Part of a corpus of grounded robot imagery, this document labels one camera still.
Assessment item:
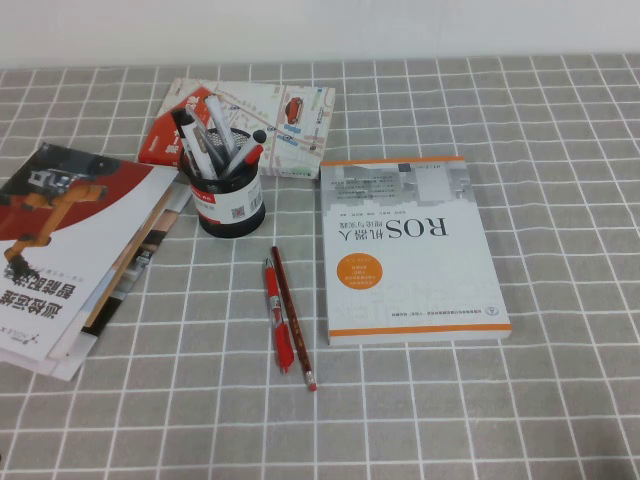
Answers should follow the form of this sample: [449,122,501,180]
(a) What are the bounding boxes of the white paper sheet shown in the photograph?
[0,344,87,384]

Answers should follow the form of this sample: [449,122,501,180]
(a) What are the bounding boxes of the white orange ROS book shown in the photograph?
[319,155,514,348]

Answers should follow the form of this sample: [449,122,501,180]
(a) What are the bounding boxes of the map cover book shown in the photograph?
[137,77,337,180]

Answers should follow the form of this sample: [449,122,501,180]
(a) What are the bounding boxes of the grey pen with ball top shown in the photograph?
[221,129,266,179]

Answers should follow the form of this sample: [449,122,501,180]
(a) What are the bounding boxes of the dark red pencil with eraser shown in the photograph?
[270,245,320,393]

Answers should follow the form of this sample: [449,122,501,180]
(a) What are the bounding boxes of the red gel pen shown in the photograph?
[263,258,296,376]

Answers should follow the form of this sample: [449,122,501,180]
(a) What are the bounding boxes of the black mesh pen holder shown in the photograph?
[178,127,267,239]

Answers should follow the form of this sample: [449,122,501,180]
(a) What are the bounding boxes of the brown photo booklet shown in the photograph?
[47,172,195,361]

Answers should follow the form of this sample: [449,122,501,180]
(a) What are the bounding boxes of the white marker with black cap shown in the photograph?
[171,108,220,180]

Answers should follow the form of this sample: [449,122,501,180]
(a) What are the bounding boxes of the grey pen with red cap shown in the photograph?
[228,143,265,175]

